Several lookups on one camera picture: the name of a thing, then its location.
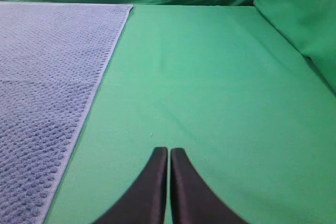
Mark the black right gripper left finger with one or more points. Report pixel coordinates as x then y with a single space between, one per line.
145 200

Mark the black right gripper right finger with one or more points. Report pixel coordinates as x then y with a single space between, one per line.
192 201

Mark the blue waffle-weave towel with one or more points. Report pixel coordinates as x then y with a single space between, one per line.
53 58

